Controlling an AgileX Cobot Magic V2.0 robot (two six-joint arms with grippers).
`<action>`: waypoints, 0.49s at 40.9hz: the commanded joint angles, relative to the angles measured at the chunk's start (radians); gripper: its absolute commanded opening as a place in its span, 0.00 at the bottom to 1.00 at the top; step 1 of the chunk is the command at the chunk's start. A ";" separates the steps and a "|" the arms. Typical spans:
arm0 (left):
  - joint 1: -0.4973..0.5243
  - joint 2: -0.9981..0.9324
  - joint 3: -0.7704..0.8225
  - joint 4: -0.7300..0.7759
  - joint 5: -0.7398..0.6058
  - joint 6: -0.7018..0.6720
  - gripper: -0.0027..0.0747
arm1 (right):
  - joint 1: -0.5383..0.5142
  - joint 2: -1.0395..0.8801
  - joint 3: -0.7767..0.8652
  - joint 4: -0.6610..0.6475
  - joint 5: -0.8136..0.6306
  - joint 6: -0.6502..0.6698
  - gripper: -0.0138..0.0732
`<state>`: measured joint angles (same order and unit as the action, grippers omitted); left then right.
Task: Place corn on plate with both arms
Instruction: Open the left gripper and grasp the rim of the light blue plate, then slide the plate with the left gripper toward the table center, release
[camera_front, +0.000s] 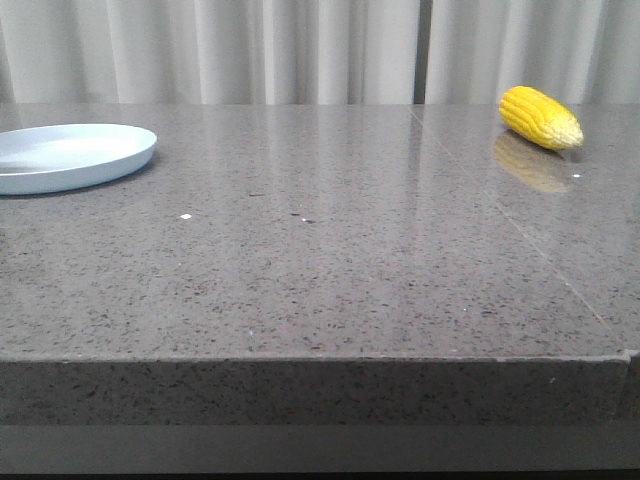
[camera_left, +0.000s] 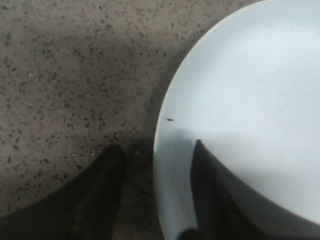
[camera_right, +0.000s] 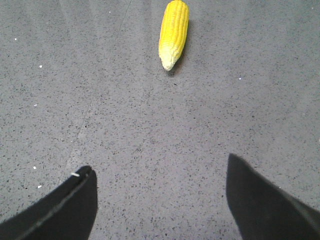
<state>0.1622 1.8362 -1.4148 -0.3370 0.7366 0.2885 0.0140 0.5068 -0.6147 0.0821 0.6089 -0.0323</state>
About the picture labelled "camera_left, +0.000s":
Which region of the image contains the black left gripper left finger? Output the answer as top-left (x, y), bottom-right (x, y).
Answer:
top-left (0, 145), bottom-right (126, 240)

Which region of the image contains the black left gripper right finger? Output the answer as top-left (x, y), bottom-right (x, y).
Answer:
top-left (177, 140), bottom-right (320, 240)

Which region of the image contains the light blue round plate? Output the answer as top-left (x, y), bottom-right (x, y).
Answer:
top-left (153, 0), bottom-right (320, 240)

